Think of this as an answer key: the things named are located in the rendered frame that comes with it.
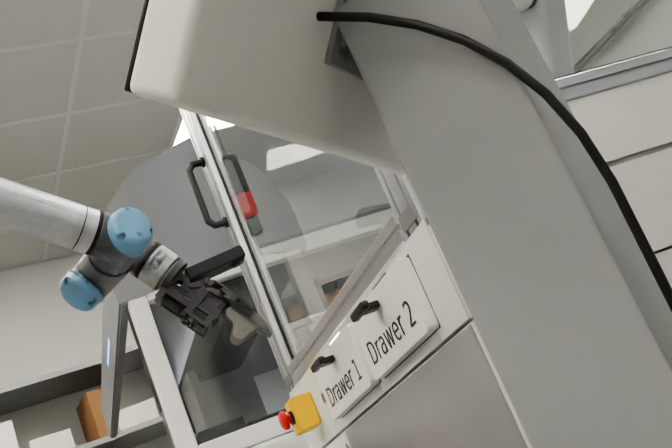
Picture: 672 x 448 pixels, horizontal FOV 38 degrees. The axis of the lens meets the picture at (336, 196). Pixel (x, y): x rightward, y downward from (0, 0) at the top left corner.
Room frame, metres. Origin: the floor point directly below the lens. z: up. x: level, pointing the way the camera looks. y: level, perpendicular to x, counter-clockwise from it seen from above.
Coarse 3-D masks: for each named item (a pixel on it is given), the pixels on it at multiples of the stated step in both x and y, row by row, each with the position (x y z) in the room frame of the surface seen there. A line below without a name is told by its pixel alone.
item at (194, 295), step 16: (176, 272) 1.65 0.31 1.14; (160, 288) 1.66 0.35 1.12; (176, 288) 1.67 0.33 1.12; (192, 288) 1.68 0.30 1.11; (208, 288) 1.67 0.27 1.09; (160, 304) 1.68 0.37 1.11; (176, 304) 1.68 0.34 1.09; (192, 304) 1.65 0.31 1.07; (208, 304) 1.67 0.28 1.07; (224, 304) 1.68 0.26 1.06; (192, 320) 1.67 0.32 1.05; (208, 320) 1.66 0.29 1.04
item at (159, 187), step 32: (160, 160) 2.51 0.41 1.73; (192, 160) 2.54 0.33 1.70; (128, 192) 2.47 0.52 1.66; (160, 192) 2.49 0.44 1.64; (192, 192) 2.53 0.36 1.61; (160, 224) 2.48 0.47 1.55; (192, 224) 2.51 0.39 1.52; (192, 256) 2.50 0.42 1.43; (128, 288) 2.43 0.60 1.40; (160, 352) 2.45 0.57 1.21; (160, 384) 2.44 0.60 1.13
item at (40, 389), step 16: (80, 368) 5.13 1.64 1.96; (96, 368) 5.25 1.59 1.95; (16, 384) 4.97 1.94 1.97; (32, 384) 5.02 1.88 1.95; (48, 384) 5.15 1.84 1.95; (64, 384) 5.29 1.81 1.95; (80, 384) 5.44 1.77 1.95; (96, 384) 5.59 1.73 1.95; (0, 400) 5.06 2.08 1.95; (16, 400) 5.20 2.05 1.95; (32, 400) 5.34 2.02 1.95; (48, 400) 5.49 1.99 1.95
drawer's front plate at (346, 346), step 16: (352, 336) 1.63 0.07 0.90; (336, 352) 1.73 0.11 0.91; (352, 352) 1.65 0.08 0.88; (320, 368) 1.85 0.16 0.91; (336, 368) 1.77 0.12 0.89; (352, 368) 1.68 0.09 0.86; (368, 368) 1.63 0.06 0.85; (320, 384) 1.89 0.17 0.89; (352, 384) 1.72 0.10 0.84; (368, 384) 1.64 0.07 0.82; (352, 400) 1.75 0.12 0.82; (336, 416) 1.87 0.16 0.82
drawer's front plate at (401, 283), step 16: (400, 272) 1.34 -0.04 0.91; (384, 288) 1.42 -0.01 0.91; (400, 288) 1.37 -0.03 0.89; (416, 288) 1.34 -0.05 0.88; (384, 304) 1.44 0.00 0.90; (400, 304) 1.39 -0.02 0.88; (416, 304) 1.34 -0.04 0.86; (368, 320) 1.53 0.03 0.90; (384, 320) 1.47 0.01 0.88; (400, 320) 1.41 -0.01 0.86; (416, 320) 1.36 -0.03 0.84; (432, 320) 1.34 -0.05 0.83; (368, 336) 1.56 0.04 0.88; (416, 336) 1.38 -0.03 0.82; (368, 352) 1.58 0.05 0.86; (400, 352) 1.46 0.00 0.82; (384, 368) 1.54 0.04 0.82
